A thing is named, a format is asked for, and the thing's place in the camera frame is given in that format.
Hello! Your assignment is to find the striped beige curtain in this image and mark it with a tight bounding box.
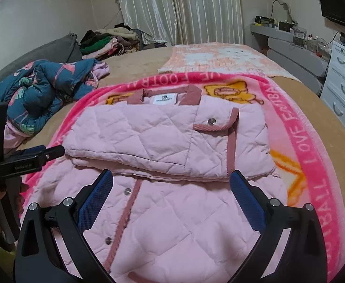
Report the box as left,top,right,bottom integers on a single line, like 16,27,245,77
119,0,244,45

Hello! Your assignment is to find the pink quilted jacket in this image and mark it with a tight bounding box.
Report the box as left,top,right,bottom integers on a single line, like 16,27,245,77
29,86,287,282

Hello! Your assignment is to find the peach kitty blanket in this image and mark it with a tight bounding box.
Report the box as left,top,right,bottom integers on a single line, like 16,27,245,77
158,42,298,81

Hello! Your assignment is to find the navy floral comforter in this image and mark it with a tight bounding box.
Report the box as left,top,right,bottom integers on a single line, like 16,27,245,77
0,59,110,153

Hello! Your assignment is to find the pile of folded clothes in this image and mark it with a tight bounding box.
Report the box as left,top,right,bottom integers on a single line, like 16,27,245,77
78,26,167,60

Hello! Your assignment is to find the grey headboard cushion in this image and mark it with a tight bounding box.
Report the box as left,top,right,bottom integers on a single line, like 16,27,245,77
0,32,84,95

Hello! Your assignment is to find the pink cartoon fleece blanket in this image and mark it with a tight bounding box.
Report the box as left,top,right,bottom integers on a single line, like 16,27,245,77
25,72,345,282

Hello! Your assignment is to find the grey curved desk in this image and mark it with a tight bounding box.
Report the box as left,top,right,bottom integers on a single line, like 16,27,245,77
250,24,329,96

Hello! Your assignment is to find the white drawer chest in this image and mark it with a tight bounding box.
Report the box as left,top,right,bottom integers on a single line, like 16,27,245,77
320,41,345,127

